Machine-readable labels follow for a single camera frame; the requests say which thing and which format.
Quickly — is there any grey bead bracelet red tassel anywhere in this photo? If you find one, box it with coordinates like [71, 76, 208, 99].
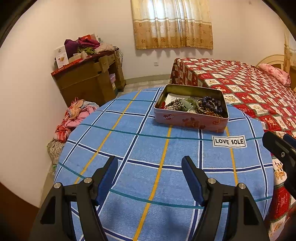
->
[159, 102, 167, 109]

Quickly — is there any paper leaflet in tin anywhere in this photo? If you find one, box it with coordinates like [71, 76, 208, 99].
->
[165, 93, 190, 105]

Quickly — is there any pink fabric bundle on floor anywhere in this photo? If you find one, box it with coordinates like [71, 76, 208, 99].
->
[47, 97, 99, 165]

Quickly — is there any blue plaid tablecloth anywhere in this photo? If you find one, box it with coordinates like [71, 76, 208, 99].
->
[55, 88, 273, 240]

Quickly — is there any dark purple bead bracelet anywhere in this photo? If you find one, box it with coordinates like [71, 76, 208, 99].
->
[199, 96, 224, 114]

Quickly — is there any green jade bangle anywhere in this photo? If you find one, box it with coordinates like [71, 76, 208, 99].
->
[181, 98, 196, 109]

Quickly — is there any grey metallic bead necklace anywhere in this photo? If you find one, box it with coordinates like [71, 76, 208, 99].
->
[165, 98, 187, 111]

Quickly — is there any beige wooden headboard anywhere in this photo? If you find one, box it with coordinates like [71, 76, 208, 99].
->
[256, 55, 295, 91]

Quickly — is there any white product box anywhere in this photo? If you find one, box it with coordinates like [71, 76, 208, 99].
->
[54, 45, 69, 69]

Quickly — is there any red patchwork bed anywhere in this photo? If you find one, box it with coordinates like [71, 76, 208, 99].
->
[171, 57, 295, 240]

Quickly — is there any pink metal tin box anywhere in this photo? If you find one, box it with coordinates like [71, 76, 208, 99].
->
[154, 84, 229, 133]

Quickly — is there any silver metal bangle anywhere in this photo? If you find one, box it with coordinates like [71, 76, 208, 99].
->
[196, 99, 223, 117]

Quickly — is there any beige patterned window curtain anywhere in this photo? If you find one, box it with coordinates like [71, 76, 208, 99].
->
[131, 0, 213, 50]

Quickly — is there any beige curtain at right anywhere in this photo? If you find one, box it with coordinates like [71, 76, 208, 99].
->
[284, 28, 296, 74]

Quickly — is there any brown wooden cabinet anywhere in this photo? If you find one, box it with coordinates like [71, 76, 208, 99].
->
[51, 50, 126, 106]

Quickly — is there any pile of clothes on cabinet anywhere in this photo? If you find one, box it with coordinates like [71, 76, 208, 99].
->
[64, 35, 118, 59]

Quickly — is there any pink pillow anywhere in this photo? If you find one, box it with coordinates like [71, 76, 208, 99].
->
[258, 63, 291, 87]

